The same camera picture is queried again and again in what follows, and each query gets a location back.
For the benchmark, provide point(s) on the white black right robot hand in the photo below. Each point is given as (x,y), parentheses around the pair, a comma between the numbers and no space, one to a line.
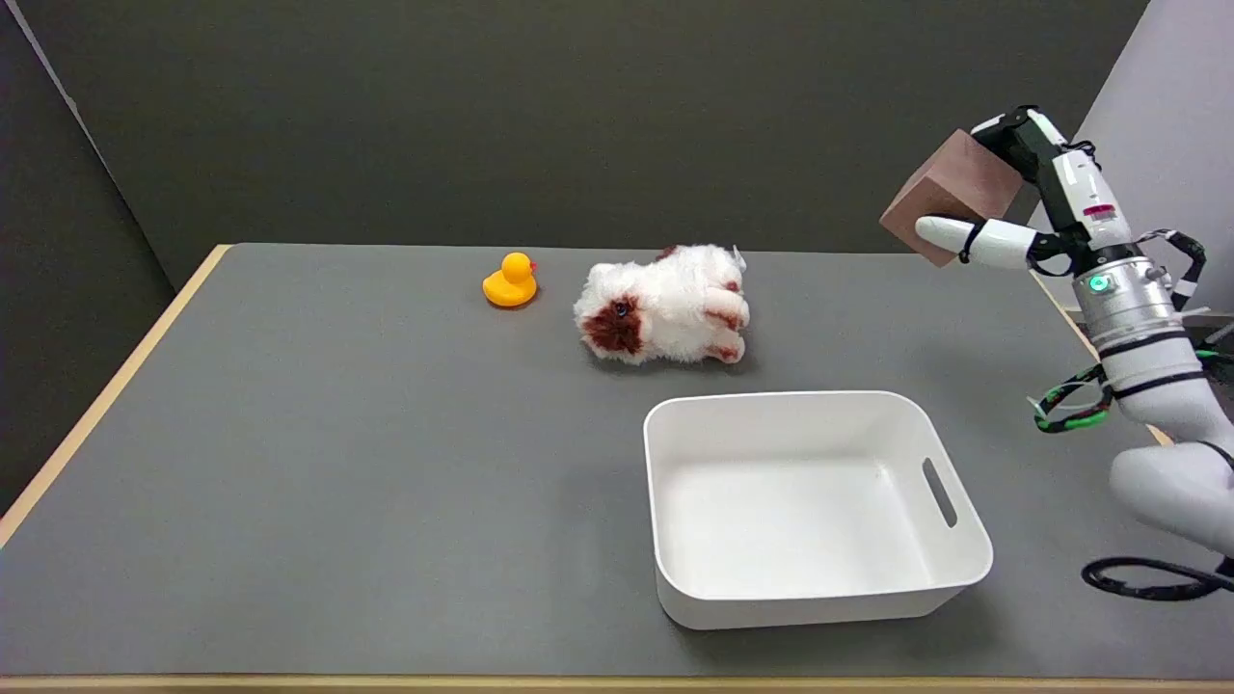
(1080,198)

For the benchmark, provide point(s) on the brown wooden cube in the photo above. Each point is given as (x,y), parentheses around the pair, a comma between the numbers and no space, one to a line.
(950,198)

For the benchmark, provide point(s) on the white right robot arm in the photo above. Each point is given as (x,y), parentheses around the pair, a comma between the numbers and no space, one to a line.
(1152,376)

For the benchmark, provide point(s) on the white plastic storage box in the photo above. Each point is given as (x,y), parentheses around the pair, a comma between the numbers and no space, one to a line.
(815,506)

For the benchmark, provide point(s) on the white brown plush dog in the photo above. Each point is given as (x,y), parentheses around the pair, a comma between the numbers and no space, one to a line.
(665,304)

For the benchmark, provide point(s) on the yellow rubber duck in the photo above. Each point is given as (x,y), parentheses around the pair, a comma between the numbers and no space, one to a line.
(511,280)

